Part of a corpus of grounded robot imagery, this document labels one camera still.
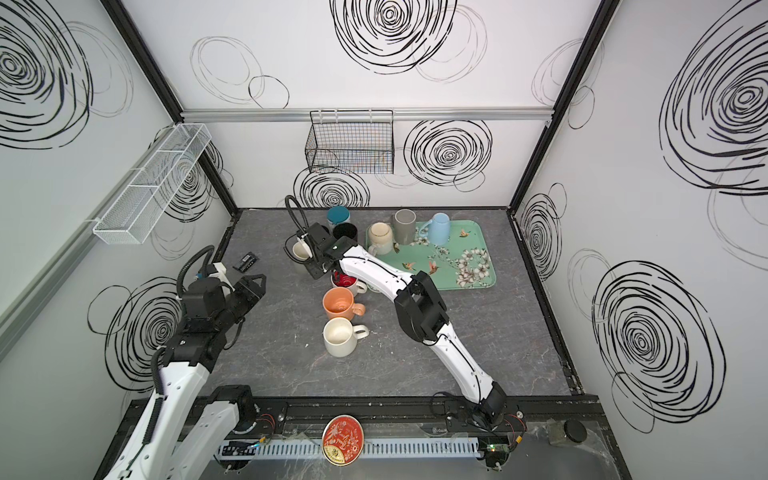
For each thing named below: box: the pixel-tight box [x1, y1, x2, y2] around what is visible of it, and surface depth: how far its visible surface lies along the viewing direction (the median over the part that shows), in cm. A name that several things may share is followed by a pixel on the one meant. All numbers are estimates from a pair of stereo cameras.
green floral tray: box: [366, 219, 496, 291], surface depth 107 cm
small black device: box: [232, 251, 259, 273], surface depth 105 cm
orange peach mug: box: [322, 286, 366, 320], surface depth 88 cm
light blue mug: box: [418, 212, 451, 246], surface depth 107 cm
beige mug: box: [368, 222, 393, 256], surface depth 104 cm
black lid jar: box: [547, 419, 588, 447], surface depth 65 cm
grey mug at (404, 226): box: [391, 208, 417, 245], surface depth 107 cm
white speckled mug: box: [323, 317, 369, 358], surface depth 84 cm
